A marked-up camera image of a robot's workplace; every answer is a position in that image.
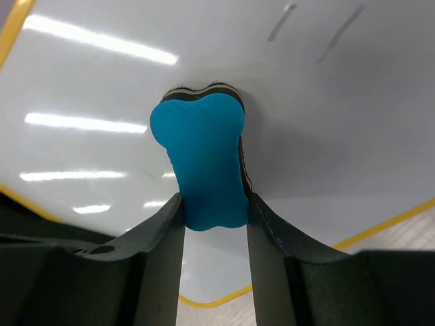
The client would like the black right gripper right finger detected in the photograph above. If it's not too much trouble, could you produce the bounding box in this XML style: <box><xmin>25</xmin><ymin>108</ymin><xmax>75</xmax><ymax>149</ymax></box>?
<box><xmin>247</xmin><ymin>193</ymin><xmax>434</xmax><ymax>325</ymax></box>

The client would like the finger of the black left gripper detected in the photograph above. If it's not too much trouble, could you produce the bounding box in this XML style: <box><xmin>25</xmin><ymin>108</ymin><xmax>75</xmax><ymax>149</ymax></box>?
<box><xmin>1</xmin><ymin>194</ymin><xmax>112</xmax><ymax>245</ymax></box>

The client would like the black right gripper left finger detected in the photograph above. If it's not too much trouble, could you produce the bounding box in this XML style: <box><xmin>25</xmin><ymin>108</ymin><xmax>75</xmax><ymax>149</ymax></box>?
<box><xmin>1</xmin><ymin>194</ymin><xmax>185</xmax><ymax>325</ymax></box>

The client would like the yellow framed whiteboard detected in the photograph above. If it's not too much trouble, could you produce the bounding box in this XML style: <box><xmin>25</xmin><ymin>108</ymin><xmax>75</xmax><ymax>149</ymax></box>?
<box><xmin>0</xmin><ymin>0</ymin><xmax>435</xmax><ymax>309</ymax></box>

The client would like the blue bone shaped eraser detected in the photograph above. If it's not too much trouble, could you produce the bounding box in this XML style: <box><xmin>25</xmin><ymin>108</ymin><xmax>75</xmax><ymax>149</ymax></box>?
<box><xmin>150</xmin><ymin>83</ymin><xmax>251</xmax><ymax>232</ymax></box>

